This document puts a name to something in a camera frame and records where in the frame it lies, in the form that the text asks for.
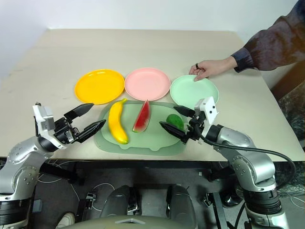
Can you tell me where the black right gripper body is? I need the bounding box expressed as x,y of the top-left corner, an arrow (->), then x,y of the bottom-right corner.
182,112 -> 211,144

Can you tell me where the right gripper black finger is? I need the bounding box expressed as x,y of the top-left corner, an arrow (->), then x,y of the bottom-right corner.
159,121 -> 187,142
173,106 -> 196,118

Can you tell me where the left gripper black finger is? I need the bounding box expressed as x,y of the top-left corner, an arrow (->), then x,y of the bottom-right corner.
76,119 -> 107,144
63,103 -> 94,120

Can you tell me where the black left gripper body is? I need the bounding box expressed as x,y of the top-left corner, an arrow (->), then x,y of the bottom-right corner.
53,117 -> 81,144

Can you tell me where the light green plate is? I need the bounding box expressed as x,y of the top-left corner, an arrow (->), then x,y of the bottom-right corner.
169,74 -> 220,112

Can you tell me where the green lime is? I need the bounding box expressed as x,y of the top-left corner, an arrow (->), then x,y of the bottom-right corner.
165,114 -> 185,131

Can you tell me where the yellow plate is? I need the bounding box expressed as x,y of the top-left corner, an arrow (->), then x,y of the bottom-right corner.
74,69 -> 125,106

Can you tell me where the pink plate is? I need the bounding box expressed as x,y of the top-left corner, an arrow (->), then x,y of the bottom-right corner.
124,67 -> 172,102

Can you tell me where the person's bare hand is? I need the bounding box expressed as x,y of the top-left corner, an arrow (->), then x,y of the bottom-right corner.
188,55 -> 238,83

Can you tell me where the pale green tray mat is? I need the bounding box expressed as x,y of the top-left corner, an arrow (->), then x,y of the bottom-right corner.
93,101 -> 189,156

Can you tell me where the yellow banana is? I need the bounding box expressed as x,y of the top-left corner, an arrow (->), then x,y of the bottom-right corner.
108,98 -> 130,145

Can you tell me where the red watermelon slice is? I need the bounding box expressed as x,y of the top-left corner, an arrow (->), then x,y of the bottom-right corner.
132,99 -> 151,134

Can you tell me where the dark grey rounded shape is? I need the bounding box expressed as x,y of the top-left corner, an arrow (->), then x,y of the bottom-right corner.
99,184 -> 142,219
165,184 -> 199,226

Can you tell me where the white shoe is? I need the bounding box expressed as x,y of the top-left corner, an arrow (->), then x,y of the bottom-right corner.
57,212 -> 77,229

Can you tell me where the grey-green robot torso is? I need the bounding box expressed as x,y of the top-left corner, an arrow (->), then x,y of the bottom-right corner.
59,215 -> 242,229

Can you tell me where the dark patterned cloth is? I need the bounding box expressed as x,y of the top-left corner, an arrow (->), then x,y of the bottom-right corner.
276,82 -> 305,199

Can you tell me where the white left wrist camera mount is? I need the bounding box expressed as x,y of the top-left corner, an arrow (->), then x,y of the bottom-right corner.
32,102 -> 69,150

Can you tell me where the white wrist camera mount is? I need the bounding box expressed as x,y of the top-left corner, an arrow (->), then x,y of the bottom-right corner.
32,102 -> 69,150
193,95 -> 220,126

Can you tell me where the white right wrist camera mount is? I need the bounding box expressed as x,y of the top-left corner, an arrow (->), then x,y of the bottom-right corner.
193,95 -> 220,126

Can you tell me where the white floor cable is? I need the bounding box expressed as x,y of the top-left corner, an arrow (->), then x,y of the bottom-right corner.
91,182 -> 120,211

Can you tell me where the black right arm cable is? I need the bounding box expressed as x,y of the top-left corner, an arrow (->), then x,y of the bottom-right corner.
193,121 -> 297,192

